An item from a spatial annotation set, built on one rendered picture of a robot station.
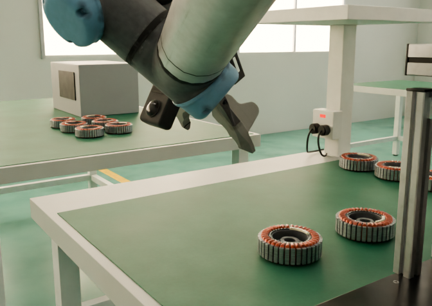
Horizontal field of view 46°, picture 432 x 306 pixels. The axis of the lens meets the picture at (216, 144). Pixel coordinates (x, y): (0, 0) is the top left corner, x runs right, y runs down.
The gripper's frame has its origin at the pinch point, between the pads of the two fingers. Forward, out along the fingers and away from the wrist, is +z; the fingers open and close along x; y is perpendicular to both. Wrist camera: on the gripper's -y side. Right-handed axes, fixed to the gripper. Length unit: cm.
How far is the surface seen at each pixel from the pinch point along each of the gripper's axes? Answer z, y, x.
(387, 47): 358, 526, 318
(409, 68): -2.1, 23.1, -19.9
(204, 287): 14.9, -15.4, -5.3
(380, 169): 54, 50, 9
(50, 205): 20, -18, 49
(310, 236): 23.2, 5.1, -8.4
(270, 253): 20.4, -2.7, -6.3
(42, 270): 120, -24, 163
